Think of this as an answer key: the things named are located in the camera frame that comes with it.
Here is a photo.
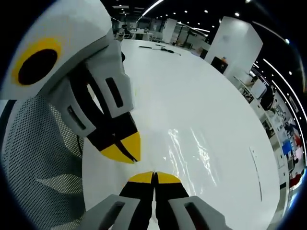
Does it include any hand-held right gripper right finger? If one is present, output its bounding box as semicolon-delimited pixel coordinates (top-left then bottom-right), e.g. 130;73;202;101
154;172;231;230

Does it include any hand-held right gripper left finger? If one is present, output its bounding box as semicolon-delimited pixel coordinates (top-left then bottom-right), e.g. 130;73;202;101
81;171;154;230

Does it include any clear food packaging bag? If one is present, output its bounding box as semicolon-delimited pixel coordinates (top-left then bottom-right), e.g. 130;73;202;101
134;126;219;200

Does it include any grey mesh office chair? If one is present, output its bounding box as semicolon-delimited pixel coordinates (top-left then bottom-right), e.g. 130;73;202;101
1;95;87;230

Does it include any small white pillar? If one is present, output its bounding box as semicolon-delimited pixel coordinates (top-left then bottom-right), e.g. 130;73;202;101
163;18;177;44

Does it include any long black strip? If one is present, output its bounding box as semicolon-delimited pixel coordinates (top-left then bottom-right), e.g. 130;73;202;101
248;145;263;202

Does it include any black cabinet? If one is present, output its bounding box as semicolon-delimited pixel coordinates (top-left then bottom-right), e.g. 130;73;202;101
210;56;229;74

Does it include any long white counter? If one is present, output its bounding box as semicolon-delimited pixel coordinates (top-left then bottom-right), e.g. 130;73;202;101
233;76;290;192

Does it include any blue box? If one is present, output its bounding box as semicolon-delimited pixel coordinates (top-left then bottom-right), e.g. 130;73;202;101
282;140;293;156

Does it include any large white pillar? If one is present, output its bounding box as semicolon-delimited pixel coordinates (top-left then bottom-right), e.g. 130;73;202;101
204;16;264;80

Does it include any white box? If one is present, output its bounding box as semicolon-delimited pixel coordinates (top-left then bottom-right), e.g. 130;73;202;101
250;80;267;99

